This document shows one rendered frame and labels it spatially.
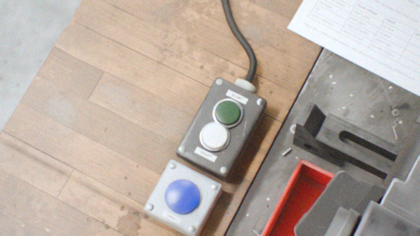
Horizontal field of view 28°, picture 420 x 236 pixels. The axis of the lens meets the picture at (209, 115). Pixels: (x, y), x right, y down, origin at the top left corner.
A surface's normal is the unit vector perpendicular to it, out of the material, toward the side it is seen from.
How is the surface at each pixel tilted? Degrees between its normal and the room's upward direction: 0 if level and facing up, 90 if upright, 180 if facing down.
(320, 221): 17
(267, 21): 0
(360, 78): 0
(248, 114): 0
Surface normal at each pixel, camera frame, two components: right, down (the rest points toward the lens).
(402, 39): -0.04, -0.29
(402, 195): -0.16, -0.09
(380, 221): 0.22, -0.69
